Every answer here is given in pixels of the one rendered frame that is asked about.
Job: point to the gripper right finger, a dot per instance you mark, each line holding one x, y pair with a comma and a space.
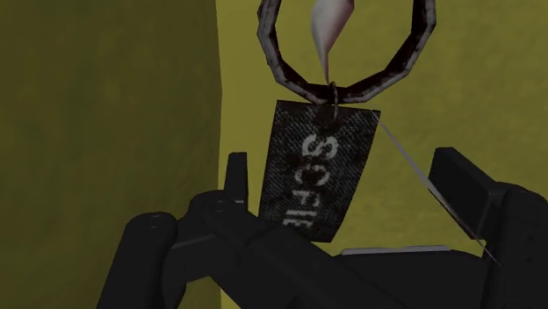
518, 239

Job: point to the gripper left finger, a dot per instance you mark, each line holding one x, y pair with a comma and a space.
145, 256

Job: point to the yellow sofa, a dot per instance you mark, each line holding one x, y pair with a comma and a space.
85, 128

